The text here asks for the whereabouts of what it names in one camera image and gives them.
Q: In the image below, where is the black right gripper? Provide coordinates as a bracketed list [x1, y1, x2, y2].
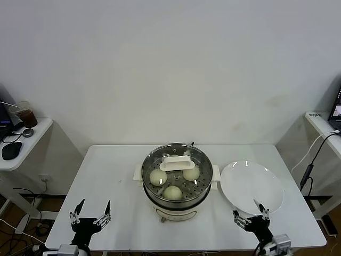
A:
[232, 199, 275, 245]

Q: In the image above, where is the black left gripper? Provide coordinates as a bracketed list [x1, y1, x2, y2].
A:
[69, 198, 112, 247]

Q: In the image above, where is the glass lid with cream handle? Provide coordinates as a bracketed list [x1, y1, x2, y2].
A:
[141, 143, 214, 201]

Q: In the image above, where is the stainless steel steamer basket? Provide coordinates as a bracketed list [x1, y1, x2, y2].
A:
[133, 143, 222, 211]

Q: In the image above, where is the white round plate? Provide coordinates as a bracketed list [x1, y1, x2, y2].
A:
[220, 159, 285, 216]

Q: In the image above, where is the cream electric pot base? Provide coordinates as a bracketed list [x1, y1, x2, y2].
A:
[143, 183, 212, 223]

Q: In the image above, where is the black floor power strip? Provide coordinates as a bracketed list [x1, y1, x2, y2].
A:
[321, 214, 338, 236]

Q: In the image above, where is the white side table with mouse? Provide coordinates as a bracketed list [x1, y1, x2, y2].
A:
[0, 116, 85, 234]

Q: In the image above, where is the black computer mouse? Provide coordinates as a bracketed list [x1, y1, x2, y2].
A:
[1, 141, 22, 161]

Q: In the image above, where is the plastic cup of iced coffee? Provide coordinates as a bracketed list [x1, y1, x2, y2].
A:
[14, 100, 38, 128]

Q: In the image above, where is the dark laptop beside coffee cup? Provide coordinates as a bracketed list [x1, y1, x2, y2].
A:
[0, 100, 15, 133]

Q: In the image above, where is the black laptop with lit screen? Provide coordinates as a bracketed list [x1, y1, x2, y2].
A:
[328, 89, 341, 127]

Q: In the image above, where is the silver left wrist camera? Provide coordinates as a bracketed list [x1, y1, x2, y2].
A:
[57, 244, 80, 256]

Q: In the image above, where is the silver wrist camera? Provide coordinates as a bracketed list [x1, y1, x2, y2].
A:
[273, 234, 293, 254]
[57, 244, 80, 256]

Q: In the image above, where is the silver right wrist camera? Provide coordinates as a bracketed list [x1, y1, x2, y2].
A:
[273, 234, 293, 254]

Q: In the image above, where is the black cable with adapter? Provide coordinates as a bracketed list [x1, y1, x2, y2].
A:
[300, 132, 341, 190]

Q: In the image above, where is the black cable on side table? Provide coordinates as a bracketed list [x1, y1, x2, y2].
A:
[1, 130, 24, 145]

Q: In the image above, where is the white charging cable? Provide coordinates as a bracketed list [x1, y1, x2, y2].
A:
[290, 130, 341, 174]

